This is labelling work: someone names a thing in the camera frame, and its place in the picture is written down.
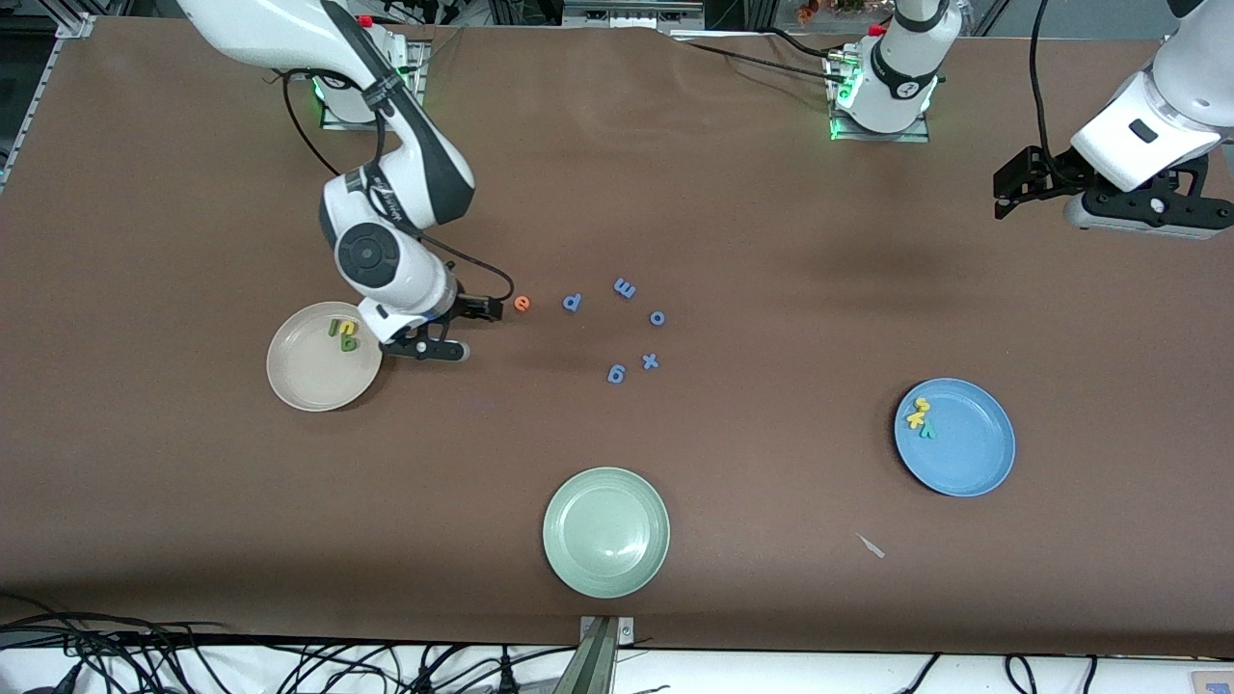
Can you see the light wooden board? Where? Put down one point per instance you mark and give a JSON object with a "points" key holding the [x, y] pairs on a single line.
{"points": [[1215, 682]]}

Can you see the green foam letter g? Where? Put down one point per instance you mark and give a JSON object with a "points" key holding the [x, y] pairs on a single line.
{"points": [[349, 342]]}

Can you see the grey power strip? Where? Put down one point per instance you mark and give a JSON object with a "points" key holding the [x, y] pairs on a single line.
{"points": [[631, 13]]}

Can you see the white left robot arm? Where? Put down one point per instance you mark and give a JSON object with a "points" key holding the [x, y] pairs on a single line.
{"points": [[901, 67]]}

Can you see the blue round plate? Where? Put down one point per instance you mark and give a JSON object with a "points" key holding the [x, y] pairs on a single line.
{"points": [[964, 448]]}

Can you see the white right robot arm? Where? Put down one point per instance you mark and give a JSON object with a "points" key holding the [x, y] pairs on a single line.
{"points": [[386, 202]]}

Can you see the blue foam letter m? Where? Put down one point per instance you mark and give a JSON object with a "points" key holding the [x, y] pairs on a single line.
{"points": [[625, 288]]}

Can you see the small orange object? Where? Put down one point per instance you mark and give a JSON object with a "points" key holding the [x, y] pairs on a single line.
{"points": [[807, 10]]}

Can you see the blue foam letter g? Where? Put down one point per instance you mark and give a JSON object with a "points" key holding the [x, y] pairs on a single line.
{"points": [[615, 374]]}

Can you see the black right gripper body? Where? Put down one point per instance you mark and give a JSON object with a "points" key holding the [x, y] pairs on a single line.
{"points": [[463, 306]]}

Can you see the brown table cover sheet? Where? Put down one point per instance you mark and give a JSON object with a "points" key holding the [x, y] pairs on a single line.
{"points": [[675, 193]]}

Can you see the blue foam letter p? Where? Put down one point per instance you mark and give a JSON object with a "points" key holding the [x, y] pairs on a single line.
{"points": [[572, 303]]}

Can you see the beige round plate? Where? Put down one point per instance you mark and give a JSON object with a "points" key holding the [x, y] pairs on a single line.
{"points": [[308, 371]]}

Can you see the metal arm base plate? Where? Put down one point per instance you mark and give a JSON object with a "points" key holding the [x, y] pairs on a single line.
{"points": [[848, 135], [416, 111]]}

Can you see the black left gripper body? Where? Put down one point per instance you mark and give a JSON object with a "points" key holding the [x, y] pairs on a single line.
{"points": [[1051, 170]]}

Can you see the aluminium frame rail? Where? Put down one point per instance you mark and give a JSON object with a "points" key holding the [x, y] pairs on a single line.
{"points": [[77, 24]]}

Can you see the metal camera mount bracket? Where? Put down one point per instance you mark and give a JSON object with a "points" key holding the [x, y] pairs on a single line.
{"points": [[598, 665]]}

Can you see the pale green round plate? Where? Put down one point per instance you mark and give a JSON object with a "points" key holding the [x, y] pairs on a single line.
{"points": [[605, 532]]}

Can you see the grey paper scrap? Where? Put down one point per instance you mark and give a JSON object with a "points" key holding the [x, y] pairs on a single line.
{"points": [[872, 548]]}

